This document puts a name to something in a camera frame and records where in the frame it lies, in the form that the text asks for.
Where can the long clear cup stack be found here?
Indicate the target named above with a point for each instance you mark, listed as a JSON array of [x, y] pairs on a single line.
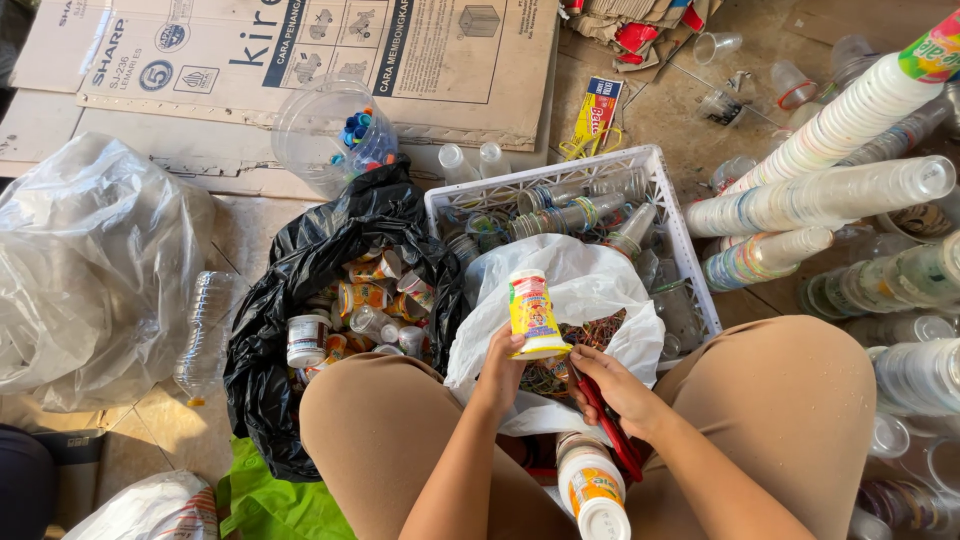
[[817, 199]]

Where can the clear cup with dark label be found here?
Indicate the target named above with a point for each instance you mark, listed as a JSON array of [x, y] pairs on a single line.
[[720, 107]]

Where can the person's right fingers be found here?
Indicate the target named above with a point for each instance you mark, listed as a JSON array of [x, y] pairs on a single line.
[[589, 367]]

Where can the person's right hand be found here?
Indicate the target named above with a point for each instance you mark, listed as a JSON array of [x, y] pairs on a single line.
[[626, 397]]

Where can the person's leg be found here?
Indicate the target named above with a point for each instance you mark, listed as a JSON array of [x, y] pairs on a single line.
[[780, 397], [375, 420]]

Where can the yellow printed plastic cup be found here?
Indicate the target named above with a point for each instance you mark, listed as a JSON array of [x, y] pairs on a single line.
[[534, 311]]

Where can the clear plastic cup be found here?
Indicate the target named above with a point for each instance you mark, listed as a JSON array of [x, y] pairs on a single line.
[[731, 172], [716, 46]]

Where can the long white cup stack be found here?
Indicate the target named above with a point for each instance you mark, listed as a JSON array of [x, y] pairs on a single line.
[[847, 112]]

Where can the orange label cup stack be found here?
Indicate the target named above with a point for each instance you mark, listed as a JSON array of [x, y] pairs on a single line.
[[596, 487]]

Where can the heap of coloured cup rings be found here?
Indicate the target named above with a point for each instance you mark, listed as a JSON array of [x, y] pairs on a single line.
[[600, 334]]

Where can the person's left hand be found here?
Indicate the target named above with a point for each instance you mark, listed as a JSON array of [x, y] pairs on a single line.
[[495, 375]]

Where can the person's left leg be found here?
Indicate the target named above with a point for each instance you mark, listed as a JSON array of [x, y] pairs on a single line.
[[375, 420]]

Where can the green plastic bag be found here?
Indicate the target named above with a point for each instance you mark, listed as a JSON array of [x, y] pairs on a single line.
[[277, 502]]

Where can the short coloured rim cup stack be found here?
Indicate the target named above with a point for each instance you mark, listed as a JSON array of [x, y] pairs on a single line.
[[757, 259]]

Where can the heap of clear cup stacks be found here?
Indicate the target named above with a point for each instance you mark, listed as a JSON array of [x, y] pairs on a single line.
[[915, 375]]

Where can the white plastic bag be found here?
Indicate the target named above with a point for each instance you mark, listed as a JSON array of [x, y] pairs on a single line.
[[570, 281]]

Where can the clear plastic water bottle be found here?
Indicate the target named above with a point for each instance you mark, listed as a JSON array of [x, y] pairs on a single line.
[[204, 330]]

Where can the printed flattened cardboard box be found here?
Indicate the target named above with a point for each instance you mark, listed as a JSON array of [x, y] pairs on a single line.
[[420, 60]]

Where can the clear cup with red rim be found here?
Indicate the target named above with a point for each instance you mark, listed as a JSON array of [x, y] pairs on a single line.
[[793, 84]]

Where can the white woven sack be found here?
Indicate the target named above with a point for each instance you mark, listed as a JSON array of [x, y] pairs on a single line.
[[150, 514]]

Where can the clear cup stack in crate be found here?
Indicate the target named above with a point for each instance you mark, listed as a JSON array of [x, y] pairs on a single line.
[[585, 191], [630, 232], [566, 217]]

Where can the person's right leg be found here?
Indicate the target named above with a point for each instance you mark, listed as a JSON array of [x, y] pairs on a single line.
[[780, 397]]

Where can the large clear plastic bag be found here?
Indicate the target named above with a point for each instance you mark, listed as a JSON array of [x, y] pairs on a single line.
[[90, 270]]

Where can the heap of coloured bottle caps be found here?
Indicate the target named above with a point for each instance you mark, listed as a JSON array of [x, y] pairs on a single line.
[[358, 129]]

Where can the white cup with dark label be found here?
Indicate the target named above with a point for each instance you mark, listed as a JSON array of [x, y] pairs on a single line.
[[307, 341]]

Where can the heap of cardboard scraps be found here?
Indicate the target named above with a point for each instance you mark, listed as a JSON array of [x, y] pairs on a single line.
[[637, 26]]

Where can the small brown cardboard box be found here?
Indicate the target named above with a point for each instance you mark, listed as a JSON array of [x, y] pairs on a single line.
[[75, 465]]

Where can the heap of printed cups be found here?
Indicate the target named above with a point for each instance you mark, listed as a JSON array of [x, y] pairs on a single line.
[[367, 296]]

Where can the white plastic crate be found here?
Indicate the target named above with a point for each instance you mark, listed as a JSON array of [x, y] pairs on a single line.
[[660, 195]]

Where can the black garbage bag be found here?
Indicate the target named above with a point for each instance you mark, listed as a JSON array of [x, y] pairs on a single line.
[[315, 240]]

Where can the yellow snack wrapper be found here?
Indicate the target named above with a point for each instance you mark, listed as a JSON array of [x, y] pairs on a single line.
[[596, 112]]

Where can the plain cardboard sheet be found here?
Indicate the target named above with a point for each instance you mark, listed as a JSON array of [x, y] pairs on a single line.
[[45, 127]]

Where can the clear plastic jar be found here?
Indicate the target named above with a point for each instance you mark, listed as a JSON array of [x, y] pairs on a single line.
[[311, 142]]

